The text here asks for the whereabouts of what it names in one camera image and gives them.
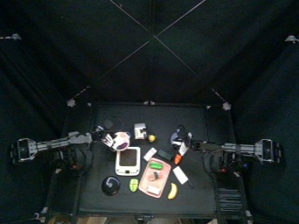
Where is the light blue toy pot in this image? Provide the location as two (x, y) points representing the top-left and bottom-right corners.
(170, 130), (193, 147)

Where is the red white striped toy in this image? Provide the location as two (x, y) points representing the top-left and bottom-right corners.
(101, 134), (117, 148)

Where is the white purple round toy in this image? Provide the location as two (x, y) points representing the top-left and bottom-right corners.
(111, 131), (133, 152)

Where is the dark green box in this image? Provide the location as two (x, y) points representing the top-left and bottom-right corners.
(157, 150), (174, 162)

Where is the white card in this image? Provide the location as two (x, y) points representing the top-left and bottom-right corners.
(143, 147), (158, 162)
(173, 165), (190, 185)

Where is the small white toy appliance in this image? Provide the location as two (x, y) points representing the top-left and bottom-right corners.
(134, 122), (149, 140)

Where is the pink tray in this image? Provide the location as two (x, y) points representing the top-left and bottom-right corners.
(138, 157), (174, 200)

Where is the yellow toy banana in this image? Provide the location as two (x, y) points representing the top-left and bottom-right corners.
(167, 182), (179, 200)

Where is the white toy block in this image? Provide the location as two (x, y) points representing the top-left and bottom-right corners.
(146, 185), (162, 195)

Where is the lime green toy vegetable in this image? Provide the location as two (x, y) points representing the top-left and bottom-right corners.
(129, 178), (141, 193)

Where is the black label with white text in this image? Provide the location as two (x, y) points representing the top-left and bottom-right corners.
(218, 187), (244, 214)

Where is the black lid with blue handle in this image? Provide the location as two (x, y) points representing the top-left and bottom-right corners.
(101, 176), (122, 197)

